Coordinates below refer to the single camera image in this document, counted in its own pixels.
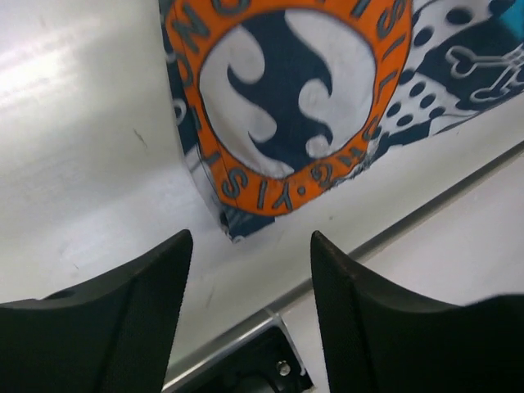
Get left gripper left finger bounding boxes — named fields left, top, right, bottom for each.
left=1, top=229, right=193, bottom=392

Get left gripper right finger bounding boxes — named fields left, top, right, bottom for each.
left=310, top=232, right=523, bottom=392

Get colourful patterned shorts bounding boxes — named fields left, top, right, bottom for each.
left=159, top=1, right=523, bottom=241

